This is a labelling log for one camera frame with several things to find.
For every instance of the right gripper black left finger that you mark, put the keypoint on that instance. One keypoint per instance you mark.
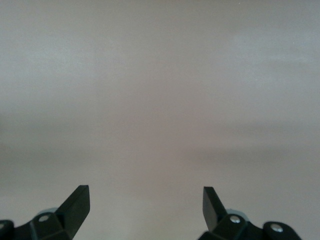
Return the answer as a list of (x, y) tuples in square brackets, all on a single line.
[(75, 207)]

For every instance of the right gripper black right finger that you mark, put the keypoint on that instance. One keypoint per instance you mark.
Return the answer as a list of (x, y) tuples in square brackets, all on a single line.
[(215, 212)]

